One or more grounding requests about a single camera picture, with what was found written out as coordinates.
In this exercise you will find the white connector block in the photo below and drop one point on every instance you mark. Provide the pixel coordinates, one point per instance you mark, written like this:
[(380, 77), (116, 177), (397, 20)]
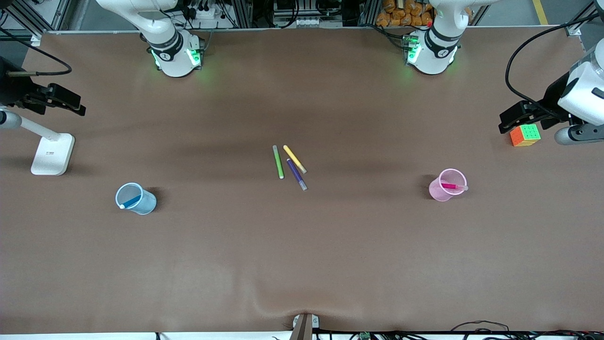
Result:
[(297, 22)]

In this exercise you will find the purple marker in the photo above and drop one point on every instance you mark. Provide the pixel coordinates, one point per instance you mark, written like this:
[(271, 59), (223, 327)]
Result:
[(297, 174)]

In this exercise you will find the small green circuit board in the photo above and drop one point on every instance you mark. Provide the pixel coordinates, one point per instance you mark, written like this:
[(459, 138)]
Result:
[(364, 336)]

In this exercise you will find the aluminium frame post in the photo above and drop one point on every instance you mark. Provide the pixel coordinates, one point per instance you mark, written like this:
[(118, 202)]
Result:
[(28, 14), (583, 16)]

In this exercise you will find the blue marker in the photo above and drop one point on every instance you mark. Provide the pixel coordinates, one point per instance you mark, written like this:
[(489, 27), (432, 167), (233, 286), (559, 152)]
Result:
[(132, 201)]

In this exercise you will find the green marker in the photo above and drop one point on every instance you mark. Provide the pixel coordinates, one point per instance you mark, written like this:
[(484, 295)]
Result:
[(278, 162)]

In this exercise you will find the white lamp stand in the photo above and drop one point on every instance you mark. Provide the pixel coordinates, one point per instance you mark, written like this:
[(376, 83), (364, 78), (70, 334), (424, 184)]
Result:
[(52, 156)]

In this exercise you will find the orange snack bag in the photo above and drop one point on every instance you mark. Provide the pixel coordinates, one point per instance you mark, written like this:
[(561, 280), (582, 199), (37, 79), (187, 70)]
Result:
[(401, 14)]

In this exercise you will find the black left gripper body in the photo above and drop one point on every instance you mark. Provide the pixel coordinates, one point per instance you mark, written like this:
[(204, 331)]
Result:
[(553, 97)]

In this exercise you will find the colourful puzzle cube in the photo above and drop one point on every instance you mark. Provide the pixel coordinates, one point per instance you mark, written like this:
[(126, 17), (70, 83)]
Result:
[(528, 134)]

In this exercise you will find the yellow marker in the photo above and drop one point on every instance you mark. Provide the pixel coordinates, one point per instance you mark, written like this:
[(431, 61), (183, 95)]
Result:
[(294, 158)]

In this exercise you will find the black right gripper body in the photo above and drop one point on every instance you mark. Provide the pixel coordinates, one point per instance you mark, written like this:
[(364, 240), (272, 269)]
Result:
[(15, 89)]

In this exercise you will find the metal table edge bracket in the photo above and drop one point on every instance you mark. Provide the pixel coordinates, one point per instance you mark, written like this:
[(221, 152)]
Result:
[(304, 326)]

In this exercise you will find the pink marker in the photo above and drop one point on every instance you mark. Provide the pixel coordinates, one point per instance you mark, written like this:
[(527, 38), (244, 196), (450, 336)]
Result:
[(450, 186)]

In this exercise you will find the blue mesh cup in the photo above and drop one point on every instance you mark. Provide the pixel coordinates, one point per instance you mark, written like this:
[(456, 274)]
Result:
[(147, 205)]

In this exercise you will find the white power strip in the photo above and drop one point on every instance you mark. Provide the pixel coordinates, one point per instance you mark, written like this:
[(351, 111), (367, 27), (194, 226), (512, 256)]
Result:
[(203, 12)]

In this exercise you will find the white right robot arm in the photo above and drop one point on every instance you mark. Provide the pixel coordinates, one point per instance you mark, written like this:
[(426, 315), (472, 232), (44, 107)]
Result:
[(170, 52)]

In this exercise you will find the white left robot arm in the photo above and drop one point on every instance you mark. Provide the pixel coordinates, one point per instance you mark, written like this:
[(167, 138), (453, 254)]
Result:
[(436, 47)]

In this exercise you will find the pink mesh cup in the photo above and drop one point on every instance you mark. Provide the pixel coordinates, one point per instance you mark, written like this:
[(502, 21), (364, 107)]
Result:
[(436, 192)]

